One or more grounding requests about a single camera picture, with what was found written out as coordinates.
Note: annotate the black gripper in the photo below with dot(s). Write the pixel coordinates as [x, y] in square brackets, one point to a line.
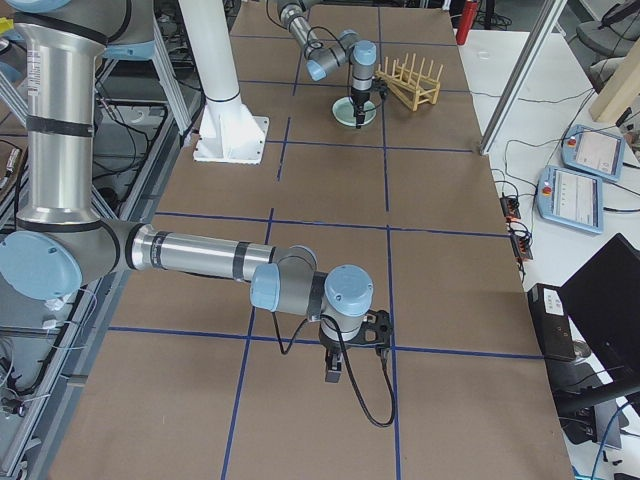
[333, 347]
[358, 95]

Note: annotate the mint green plate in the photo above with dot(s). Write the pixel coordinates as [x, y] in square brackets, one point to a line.
[343, 112]

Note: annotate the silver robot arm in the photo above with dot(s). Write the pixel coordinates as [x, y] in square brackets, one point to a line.
[321, 60]
[281, 279]

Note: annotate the wooden dish rack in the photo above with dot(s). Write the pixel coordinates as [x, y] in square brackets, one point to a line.
[413, 81]

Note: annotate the red cylinder bottle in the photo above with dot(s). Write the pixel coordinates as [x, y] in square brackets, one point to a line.
[466, 21]

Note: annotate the brown paper table cover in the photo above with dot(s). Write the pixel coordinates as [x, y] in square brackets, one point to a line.
[192, 383]

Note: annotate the orange black connector block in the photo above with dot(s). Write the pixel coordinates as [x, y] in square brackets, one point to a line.
[510, 207]

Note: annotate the black box with label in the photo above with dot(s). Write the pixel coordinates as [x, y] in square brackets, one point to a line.
[551, 323]

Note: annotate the near blue teach pendant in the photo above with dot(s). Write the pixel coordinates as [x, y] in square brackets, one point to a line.
[571, 198]

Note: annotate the blue teach pendant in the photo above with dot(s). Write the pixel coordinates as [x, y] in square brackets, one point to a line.
[593, 151]
[571, 198]

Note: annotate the far blue teach pendant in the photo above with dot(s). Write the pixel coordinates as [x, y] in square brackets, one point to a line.
[593, 151]

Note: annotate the wooden beam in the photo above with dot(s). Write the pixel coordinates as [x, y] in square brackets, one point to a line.
[620, 89]

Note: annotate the black laptop computer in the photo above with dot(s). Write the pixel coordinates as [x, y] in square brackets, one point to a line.
[602, 300]

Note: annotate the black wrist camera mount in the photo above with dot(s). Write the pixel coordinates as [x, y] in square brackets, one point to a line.
[376, 330]

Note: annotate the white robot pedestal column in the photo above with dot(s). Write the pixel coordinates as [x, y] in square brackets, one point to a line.
[228, 131]

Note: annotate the aluminium frame post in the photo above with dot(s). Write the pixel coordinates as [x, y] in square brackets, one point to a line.
[543, 26]

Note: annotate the aluminium side frame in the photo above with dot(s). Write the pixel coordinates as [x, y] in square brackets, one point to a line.
[60, 243]

